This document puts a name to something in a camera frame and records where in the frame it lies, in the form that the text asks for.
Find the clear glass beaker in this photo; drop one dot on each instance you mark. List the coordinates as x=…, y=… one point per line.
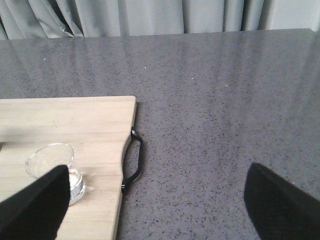
x=54, y=154

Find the wooden cutting board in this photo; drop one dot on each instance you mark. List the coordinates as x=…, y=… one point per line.
x=97, y=128

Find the black cutting board handle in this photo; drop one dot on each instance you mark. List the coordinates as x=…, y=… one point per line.
x=128, y=181

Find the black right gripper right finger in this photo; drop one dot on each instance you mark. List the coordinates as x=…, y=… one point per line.
x=278, y=209

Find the grey curtain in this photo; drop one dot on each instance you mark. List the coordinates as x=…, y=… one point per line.
x=31, y=19

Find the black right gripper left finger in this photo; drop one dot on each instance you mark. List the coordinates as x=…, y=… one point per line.
x=37, y=211

